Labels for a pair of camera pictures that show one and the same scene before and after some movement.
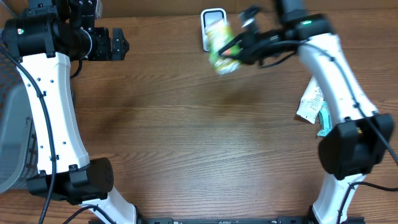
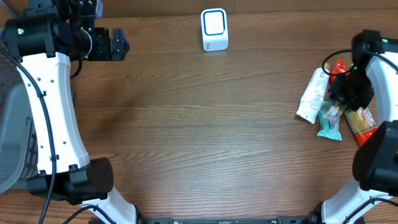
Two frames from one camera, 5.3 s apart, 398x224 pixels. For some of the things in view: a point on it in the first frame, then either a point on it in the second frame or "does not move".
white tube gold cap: [312, 101] does not move
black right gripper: [245, 43] → [343, 98]
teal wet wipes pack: [326, 119] does not move
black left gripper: [109, 43] does not move
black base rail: [232, 220] does not move
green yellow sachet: [219, 35] → [334, 114]
